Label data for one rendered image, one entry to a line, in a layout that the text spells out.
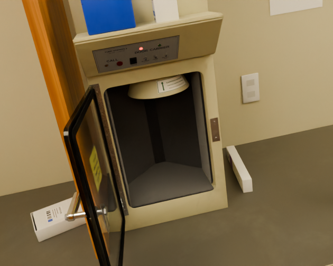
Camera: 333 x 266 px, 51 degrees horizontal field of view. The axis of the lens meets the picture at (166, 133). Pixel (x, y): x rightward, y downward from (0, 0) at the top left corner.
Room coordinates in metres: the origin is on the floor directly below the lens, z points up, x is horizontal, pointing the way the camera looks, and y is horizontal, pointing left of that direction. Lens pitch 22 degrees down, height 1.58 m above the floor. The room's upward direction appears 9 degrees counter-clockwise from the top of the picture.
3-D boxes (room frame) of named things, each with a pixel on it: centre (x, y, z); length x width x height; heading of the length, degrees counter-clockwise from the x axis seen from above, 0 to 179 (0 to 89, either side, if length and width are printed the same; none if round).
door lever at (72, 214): (0.62, 0.19, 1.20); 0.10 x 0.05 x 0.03; 0
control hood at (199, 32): (0.82, 0.00, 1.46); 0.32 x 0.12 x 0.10; 96
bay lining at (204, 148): (1.00, 0.02, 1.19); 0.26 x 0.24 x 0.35; 96
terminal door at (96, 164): (0.69, 0.16, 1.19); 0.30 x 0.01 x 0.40; 0
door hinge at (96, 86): (0.85, 0.16, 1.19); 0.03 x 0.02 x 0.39; 96
